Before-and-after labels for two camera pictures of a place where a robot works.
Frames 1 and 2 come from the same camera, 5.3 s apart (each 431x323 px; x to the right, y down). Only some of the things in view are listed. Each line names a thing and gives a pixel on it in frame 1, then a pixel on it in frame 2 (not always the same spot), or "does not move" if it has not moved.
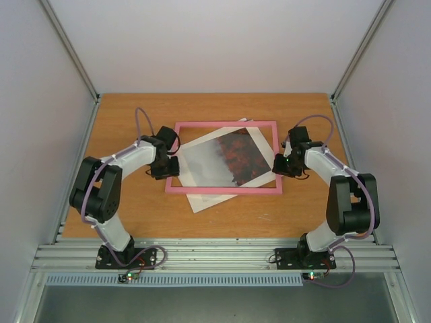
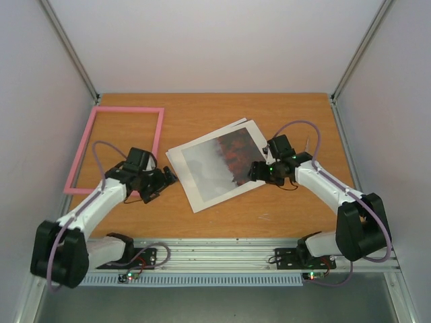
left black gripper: x=175 y=171 to x=162 y=184
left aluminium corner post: x=49 y=11 does not move
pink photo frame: x=229 y=190 to x=110 y=109
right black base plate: x=295 y=259 does not move
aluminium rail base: x=214 y=256 does not move
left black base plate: x=146 y=260 does not move
